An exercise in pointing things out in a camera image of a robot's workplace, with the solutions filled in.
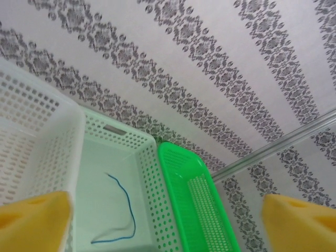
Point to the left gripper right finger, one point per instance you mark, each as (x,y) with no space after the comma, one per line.
(302,228)

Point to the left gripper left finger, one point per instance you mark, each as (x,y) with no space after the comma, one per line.
(29,225)

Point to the white plastic basket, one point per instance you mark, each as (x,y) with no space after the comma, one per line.
(31,131)

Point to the mint plastic basket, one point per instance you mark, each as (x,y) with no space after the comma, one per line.
(105,152)

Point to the bright green plastic basket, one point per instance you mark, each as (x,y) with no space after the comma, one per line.
(178,183)

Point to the aluminium frame post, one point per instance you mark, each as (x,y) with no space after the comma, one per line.
(275,147)

